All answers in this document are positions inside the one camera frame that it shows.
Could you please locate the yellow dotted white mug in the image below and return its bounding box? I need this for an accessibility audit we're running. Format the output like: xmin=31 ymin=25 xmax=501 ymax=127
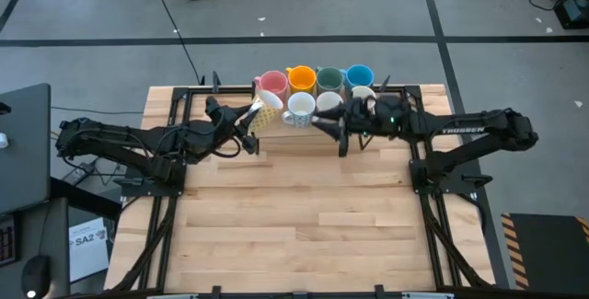
xmin=247 ymin=87 xmax=285 ymax=133

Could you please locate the grey diamond patterned white mug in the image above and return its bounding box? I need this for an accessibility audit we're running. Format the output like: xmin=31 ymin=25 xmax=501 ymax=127
xmin=315 ymin=90 xmax=345 ymax=114

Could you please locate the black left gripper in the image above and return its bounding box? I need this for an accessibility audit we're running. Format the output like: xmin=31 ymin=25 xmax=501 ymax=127
xmin=197 ymin=96 xmax=260 ymax=155

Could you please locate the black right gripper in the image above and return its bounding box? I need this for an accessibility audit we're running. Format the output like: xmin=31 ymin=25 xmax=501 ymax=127
xmin=314 ymin=96 xmax=406 ymax=157

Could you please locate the black aluminium rig frame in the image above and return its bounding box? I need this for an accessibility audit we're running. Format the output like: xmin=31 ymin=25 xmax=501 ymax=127
xmin=110 ymin=71 xmax=496 ymax=299

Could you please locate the black hazard striped mat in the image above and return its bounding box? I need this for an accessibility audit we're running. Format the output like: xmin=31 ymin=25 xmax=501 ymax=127
xmin=500 ymin=213 xmax=589 ymax=291

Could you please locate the orange plain mug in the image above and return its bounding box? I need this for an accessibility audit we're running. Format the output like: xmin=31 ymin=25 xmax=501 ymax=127
xmin=284 ymin=64 xmax=318 ymax=96

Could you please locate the orange leaf patterned white mug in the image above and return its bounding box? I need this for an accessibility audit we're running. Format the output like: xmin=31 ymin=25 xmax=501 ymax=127
xmin=350 ymin=85 xmax=378 ymax=107

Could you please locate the blue lattice patterned white mug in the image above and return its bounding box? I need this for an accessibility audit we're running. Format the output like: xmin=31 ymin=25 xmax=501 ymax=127
xmin=281 ymin=90 xmax=318 ymax=130

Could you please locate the dark grey desk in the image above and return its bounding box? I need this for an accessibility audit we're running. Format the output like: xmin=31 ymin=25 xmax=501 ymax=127
xmin=0 ymin=196 xmax=71 ymax=299

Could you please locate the white printed paper sheet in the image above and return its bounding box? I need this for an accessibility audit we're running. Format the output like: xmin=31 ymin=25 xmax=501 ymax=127
xmin=67 ymin=217 xmax=110 ymax=284

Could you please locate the wooden shelf with black legs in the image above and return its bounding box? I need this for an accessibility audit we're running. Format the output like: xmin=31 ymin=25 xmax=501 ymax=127
xmin=250 ymin=75 xmax=393 ymax=155

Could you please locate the black computer mouse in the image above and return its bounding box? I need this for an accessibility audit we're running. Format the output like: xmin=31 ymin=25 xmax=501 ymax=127
xmin=20 ymin=255 xmax=52 ymax=299

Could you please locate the pink plain mug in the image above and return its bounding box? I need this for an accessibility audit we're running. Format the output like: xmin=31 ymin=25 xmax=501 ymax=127
xmin=253 ymin=69 xmax=290 ymax=105

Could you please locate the black equipment box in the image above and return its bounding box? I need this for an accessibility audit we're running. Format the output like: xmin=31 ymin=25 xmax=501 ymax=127
xmin=554 ymin=0 xmax=589 ymax=31

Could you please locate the blue plain mug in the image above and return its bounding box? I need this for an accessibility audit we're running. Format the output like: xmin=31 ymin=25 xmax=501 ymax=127
xmin=343 ymin=63 xmax=375 ymax=91

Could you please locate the dark keypad device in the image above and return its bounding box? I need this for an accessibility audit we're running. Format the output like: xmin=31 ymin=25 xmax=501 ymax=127
xmin=0 ymin=213 xmax=20 ymax=268

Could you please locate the green faceted mug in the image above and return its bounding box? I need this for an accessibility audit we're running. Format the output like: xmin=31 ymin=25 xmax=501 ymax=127
xmin=315 ymin=65 xmax=347 ymax=96

